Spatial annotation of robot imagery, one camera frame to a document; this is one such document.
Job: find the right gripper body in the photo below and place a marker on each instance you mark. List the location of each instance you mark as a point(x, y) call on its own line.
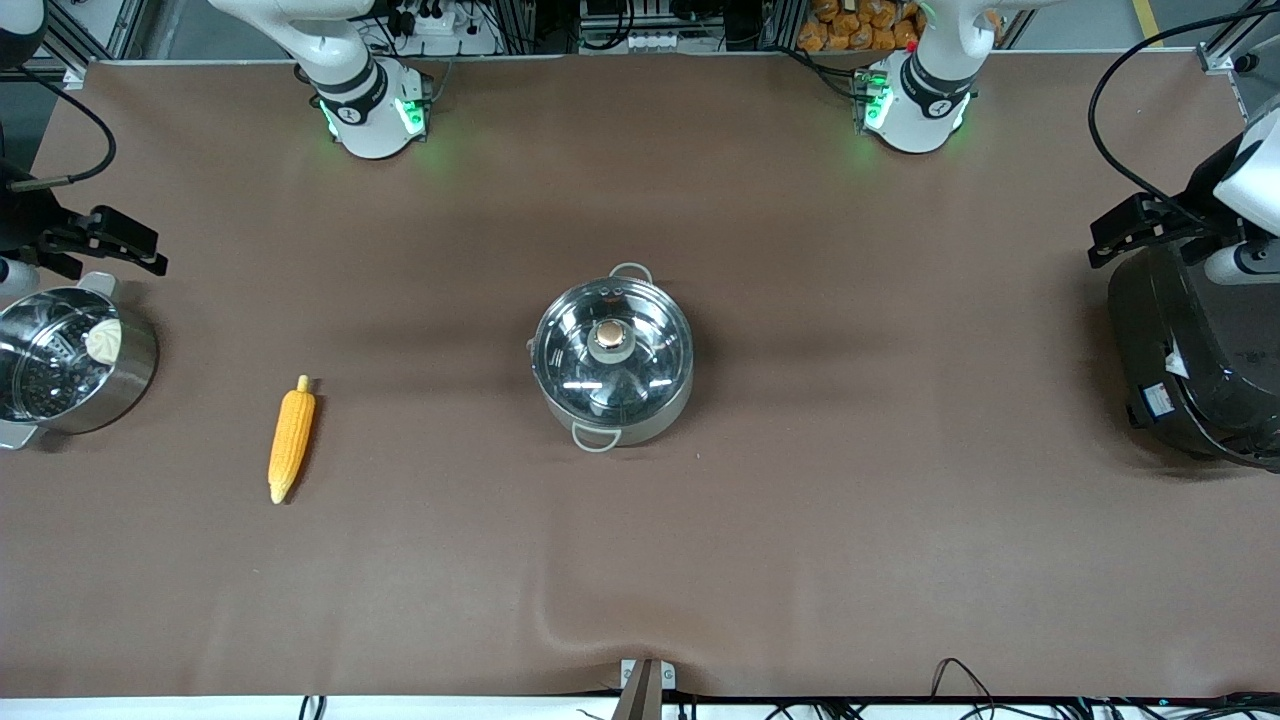
point(22, 222)

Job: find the yellow corn cob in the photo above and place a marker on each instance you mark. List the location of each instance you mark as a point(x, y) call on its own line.
point(291, 440)

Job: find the glass pot lid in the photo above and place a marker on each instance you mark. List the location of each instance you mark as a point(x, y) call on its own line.
point(612, 350)

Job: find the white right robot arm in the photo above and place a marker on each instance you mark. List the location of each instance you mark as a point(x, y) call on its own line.
point(365, 110)

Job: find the steel steamer pot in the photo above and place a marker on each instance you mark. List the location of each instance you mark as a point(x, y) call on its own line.
point(125, 385)

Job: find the stainless steel pot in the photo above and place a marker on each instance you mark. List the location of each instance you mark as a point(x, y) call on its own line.
point(640, 428)

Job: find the white steamed bun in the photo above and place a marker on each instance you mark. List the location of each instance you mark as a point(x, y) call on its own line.
point(104, 340)

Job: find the black rice cooker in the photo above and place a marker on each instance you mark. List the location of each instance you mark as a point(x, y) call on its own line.
point(1200, 370)

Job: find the pile of orange items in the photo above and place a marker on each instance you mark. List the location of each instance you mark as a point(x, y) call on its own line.
point(860, 25)

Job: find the brown table mat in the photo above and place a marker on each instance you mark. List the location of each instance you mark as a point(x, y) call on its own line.
point(800, 550)

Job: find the white power strip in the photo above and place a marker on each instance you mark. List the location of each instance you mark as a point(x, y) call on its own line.
point(657, 42)

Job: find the aluminium frame profile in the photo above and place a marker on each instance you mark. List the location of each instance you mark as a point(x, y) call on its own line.
point(1235, 45)

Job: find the metal edge bracket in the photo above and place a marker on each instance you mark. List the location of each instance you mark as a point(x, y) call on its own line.
point(645, 685)

